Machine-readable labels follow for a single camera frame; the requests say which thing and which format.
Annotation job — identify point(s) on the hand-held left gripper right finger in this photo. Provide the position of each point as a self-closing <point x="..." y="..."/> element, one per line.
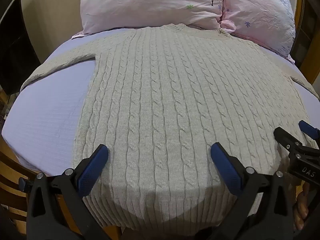
<point x="225" y="170"/>

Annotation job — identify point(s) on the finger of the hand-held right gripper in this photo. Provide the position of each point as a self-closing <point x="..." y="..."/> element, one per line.
<point x="285" y="138"/>
<point x="309" y="129"/>

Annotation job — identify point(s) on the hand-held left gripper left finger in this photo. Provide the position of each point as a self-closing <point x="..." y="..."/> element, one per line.
<point x="94" y="166"/>

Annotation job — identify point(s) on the person's right hand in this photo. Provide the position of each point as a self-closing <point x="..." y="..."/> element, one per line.
<point x="301" y="205"/>

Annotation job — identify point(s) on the lavender bed sheet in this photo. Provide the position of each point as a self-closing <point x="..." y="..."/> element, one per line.
<point x="50" y="110"/>

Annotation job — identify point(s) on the wooden headboard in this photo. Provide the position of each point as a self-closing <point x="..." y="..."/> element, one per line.
<point x="306" y="42"/>

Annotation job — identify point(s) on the pink flowered pillow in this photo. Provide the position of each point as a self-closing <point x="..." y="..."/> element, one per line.
<point x="150" y="2"/>
<point x="260" y="15"/>

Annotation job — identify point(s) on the dark cabinet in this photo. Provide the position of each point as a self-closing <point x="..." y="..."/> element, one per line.
<point x="15" y="52"/>

